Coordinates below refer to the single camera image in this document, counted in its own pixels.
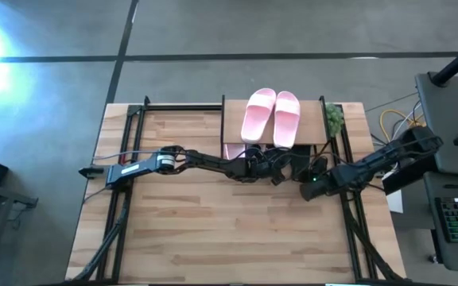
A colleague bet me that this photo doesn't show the white box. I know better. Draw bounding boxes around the white box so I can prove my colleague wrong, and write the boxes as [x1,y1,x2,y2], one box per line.
[383,170,406,215]

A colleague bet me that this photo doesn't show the dark grey desk top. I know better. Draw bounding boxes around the dark grey desk top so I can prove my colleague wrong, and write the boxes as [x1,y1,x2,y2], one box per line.
[414,71,458,176]

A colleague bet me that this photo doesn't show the grey keyboard desk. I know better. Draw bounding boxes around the grey keyboard desk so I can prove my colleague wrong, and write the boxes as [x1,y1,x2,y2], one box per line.
[422,171,458,275]

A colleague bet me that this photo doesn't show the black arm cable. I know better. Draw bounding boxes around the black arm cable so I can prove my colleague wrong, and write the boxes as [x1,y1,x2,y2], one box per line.
[274,145,336,182]
[173,145,278,176]

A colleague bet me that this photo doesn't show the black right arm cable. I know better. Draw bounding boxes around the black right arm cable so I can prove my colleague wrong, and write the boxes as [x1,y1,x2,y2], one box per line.
[274,145,336,182]

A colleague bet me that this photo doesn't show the yellow cable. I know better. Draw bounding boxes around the yellow cable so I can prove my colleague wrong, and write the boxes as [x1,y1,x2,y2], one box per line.
[378,109,417,160]

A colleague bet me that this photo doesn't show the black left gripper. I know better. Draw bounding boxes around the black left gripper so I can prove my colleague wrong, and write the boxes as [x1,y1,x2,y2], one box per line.
[228,149,290,187]

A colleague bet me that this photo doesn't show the black desk beam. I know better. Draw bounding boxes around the black desk beam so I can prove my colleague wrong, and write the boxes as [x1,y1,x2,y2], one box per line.
[382,158,439,196]

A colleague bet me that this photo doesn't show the green artificial plant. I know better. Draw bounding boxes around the green artificial plant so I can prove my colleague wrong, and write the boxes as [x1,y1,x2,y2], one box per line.
[324,102,345,138]

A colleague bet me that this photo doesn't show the black slanted pole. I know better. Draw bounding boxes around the black slanted pole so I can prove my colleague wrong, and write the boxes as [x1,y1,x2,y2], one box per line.
[430,35,458,87]

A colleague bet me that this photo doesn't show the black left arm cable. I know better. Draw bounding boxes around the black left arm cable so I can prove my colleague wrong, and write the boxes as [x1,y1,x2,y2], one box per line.
[173,145,278,176]

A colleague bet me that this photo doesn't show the black clamp bracket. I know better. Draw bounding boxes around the black clamp bracket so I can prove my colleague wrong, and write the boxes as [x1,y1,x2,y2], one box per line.
[78,165,106,180]

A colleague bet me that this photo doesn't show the wooden shelf with black frame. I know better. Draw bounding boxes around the wooden shelf with black frame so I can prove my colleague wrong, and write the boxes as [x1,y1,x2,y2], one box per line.
[219,94,332,160]

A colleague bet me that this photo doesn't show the black aluminium table frame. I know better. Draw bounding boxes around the black aluminium table frame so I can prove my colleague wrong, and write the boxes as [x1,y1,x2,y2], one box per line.
[68,95,409,286]

